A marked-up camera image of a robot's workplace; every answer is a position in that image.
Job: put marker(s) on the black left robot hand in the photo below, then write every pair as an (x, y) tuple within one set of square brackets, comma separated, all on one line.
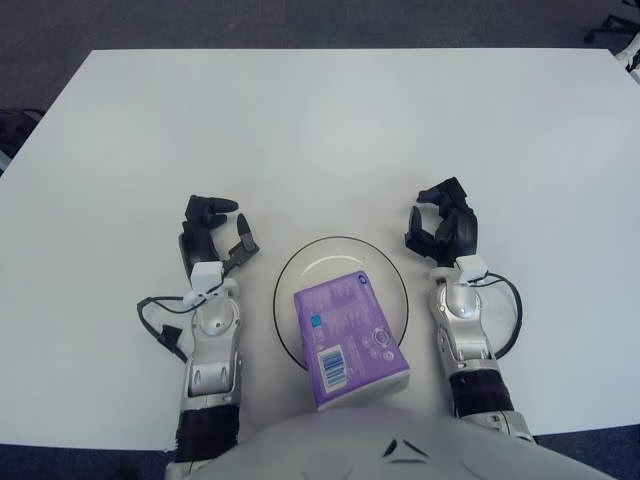
[(197, 240)]

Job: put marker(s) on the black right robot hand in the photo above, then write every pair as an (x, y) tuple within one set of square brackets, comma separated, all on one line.
[(460, 232)]

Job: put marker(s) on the purple tissue paper pack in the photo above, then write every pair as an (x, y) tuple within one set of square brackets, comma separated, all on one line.
[(350, 335)]

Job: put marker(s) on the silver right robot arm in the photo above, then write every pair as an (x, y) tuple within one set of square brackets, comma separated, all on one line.
[(465, 325)]

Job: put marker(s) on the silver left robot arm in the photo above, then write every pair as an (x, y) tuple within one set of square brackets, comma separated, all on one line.
[(215, 350)]

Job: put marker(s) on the white plate black rim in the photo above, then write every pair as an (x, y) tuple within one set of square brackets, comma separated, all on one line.
[(340, 255)]

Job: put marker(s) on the black bag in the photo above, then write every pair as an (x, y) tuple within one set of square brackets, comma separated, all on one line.
[(15, 130)]

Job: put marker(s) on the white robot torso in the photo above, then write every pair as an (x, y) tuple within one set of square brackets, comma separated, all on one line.
[(375, 445)]

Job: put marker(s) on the person leg white sock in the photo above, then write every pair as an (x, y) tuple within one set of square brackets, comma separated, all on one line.
[(632, 57)]

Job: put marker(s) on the black office chair base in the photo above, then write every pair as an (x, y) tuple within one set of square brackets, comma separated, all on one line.
[(612, 27)]

